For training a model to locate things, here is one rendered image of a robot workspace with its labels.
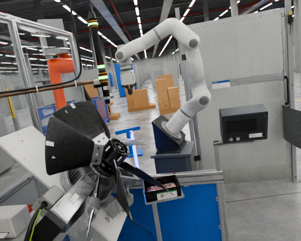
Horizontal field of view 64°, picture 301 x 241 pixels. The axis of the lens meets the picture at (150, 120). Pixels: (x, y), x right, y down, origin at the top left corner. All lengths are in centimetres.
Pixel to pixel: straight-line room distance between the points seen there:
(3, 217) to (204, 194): 116
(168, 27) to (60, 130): 96
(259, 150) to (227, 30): 146
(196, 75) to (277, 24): 160
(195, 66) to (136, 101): 886
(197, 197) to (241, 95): 162
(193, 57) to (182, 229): 119
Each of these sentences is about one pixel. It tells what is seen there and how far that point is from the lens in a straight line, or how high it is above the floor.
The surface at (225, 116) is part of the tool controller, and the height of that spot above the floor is 122.
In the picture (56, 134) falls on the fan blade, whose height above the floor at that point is 137.
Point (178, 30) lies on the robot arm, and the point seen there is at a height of 177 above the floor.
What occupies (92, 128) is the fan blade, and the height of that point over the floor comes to 131.
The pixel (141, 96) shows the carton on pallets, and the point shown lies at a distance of 1045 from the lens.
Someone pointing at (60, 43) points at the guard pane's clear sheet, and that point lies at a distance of 249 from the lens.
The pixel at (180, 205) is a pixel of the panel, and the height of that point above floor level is 63.
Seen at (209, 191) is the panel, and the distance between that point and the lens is 171.
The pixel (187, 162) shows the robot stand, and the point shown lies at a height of 86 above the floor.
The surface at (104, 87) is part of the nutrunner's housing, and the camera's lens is 120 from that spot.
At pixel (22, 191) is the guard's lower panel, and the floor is 93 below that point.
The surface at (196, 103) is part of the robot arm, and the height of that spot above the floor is 129.
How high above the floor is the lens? 154
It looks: 11 degrees down
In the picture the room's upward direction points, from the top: 9 degrees counter-clockwise
